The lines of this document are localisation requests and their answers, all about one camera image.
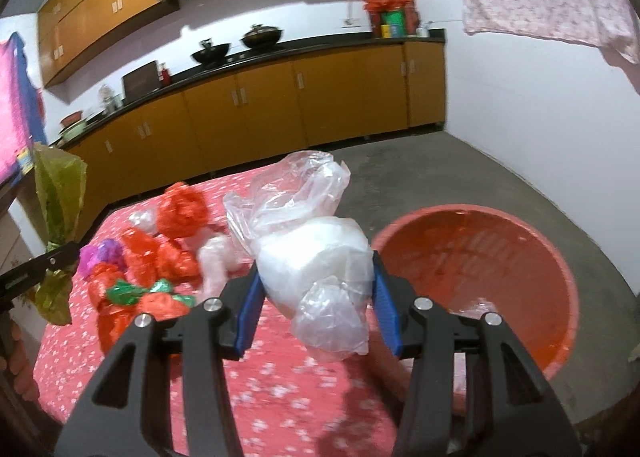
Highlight long orange wall cabinets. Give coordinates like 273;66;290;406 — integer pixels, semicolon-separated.
37;0;181;88

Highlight small clear plastic bag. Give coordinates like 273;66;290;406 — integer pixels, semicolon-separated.
129;211;159;236

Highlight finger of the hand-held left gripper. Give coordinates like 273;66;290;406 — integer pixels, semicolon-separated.
44;243;82;272

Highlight orange lower kitchen cabinets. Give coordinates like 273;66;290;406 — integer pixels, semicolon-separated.
65;42;447;228

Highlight large clear plastic bag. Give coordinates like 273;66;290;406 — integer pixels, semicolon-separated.
222;150;376;363

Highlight hanging magenta cloth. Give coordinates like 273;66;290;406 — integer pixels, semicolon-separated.
0;32;49;182

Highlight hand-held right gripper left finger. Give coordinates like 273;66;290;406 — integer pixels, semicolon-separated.
54;268;266;457

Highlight person's left hand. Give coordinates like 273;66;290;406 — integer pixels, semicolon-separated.
0;323;40;401

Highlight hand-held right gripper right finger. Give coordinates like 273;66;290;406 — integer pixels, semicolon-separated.
370;257;583;457

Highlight red plastic bag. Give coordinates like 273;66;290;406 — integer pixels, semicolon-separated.
156;183;209;240
97;293;192;355
122;232;161;288
89;264;126;313
155;239;201;280

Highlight green box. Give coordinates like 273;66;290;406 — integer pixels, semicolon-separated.
382;11;406;38

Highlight pinkish white plastic bag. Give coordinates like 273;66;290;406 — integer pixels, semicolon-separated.
197;234;252;299

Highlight yellow-green plastic bag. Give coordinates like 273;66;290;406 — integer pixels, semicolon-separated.
32;144;88;326

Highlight purple plastic bag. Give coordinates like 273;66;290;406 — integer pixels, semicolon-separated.
80;240;126;280

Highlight red plastic basin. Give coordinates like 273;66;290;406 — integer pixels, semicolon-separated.
372;205;581;383

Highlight green bowl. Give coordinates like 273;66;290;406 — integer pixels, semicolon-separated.
62;119;94;140

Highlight red floral blanket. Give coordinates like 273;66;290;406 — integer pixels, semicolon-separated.
32;169;416;457

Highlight black wok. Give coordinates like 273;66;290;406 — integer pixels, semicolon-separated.
191;39;232;66

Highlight green foil wrapper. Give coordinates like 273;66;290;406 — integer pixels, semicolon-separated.
106;279;194;309

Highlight red gift bag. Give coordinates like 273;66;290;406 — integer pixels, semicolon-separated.
364;0;419;38

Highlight black kitchen countertop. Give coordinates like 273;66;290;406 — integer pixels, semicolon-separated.
50;34;446;144

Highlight brown cutting board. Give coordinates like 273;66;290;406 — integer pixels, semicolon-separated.
122;62;161;98

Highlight black pot with lid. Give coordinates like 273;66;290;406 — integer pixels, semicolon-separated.
240;24;284;50

